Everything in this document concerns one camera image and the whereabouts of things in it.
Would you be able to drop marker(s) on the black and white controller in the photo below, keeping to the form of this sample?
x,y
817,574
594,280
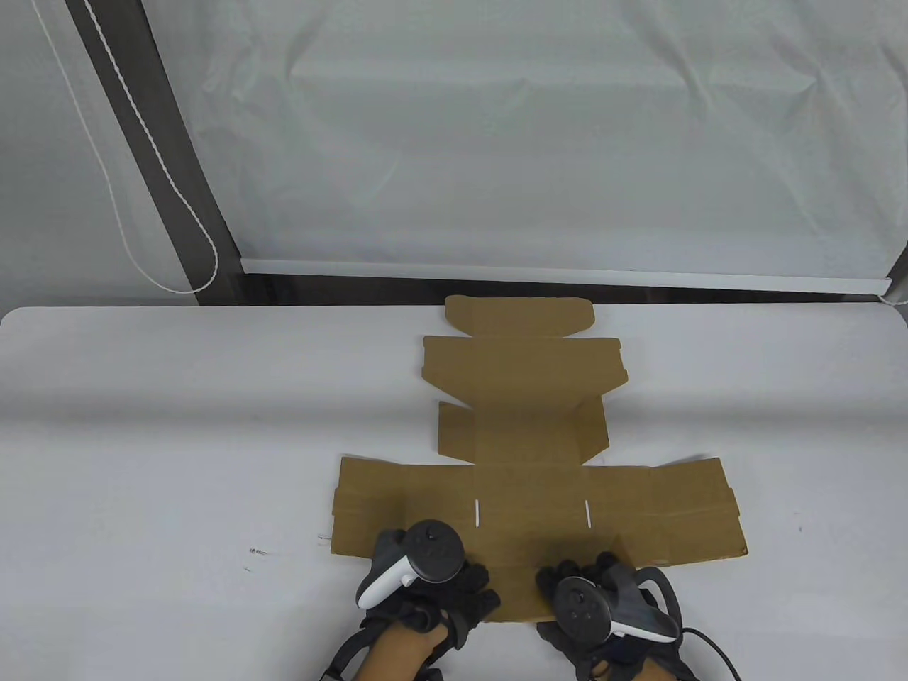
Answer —
x,y
582,606
433,550

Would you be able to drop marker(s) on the white blind bottom rail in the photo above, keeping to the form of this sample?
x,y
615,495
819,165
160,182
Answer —
x,y
567,275

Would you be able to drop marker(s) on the grey window frame post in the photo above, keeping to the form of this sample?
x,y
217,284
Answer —
x,y
901,280

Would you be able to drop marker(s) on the dark window frame post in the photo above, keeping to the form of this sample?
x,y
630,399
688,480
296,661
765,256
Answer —
x,y
152,177

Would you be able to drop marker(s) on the brown cardboard mailer box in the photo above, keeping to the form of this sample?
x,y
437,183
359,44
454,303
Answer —
x,y
532,440

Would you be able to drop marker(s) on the person's right hand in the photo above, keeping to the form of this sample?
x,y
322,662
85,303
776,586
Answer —
x,y
550,578

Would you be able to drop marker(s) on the white roller blind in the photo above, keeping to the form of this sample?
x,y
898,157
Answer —
x,y
567,142

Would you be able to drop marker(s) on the person's left hand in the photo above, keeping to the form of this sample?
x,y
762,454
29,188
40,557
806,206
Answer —
x,y
475,596

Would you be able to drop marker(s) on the person's left forearm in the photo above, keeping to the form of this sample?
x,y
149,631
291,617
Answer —
x,y
397,656

